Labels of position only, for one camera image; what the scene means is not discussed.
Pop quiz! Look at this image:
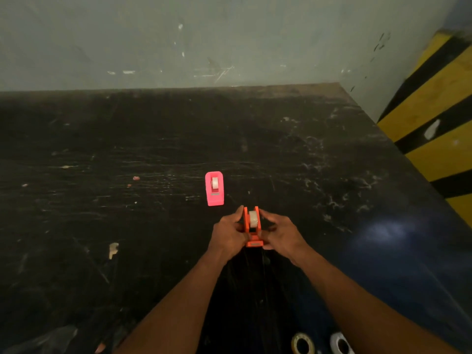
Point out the person's right hand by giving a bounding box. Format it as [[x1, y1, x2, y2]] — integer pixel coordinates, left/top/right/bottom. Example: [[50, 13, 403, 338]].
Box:
[[258, 209, 312, 268]]

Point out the person's left hand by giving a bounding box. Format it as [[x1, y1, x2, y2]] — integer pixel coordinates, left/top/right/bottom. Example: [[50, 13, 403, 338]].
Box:
[[207, 205, 250, 262]]

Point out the orange tape dispenser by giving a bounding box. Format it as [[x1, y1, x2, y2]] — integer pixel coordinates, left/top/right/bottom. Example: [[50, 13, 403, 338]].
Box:
[[243, 206, 265, 248]]

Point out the person's right forearm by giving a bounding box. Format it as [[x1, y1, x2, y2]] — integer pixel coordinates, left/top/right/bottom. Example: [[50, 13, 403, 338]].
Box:
[[294, 246, 461, 354]]

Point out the person's left forearm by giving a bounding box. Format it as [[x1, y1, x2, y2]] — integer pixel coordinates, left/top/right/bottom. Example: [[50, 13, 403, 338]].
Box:
[[115, 249, 226, 354]]

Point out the pink tape dispenser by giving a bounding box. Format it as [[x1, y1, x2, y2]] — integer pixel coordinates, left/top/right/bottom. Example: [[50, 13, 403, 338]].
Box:
[[205, 171, 225, 207]]

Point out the yellow tape roll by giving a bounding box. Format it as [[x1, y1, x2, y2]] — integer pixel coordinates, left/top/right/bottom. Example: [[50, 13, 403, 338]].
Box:
[[291, 332, 316, 354]]

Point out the white and black tape roll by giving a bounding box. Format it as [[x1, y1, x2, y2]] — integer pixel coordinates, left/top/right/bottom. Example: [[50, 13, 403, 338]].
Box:
[[329, 332, 355, 354]]

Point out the yellow black striped barrier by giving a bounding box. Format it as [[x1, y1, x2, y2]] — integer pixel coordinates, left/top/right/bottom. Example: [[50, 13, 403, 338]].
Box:
[[377, 29, 472, 228]]

